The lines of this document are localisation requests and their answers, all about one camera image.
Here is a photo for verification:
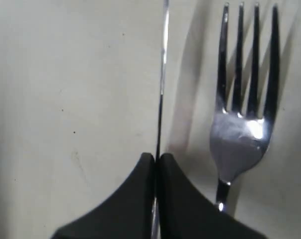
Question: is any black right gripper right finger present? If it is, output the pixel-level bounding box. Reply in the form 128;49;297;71
157;153;265;239

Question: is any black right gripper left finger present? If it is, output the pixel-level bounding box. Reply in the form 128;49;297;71
52;153;155;239

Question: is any silver table knife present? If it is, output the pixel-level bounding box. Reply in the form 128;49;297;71
150;0;169;239

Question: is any silver metal fork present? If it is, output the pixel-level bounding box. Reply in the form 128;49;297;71
209;3;281;213

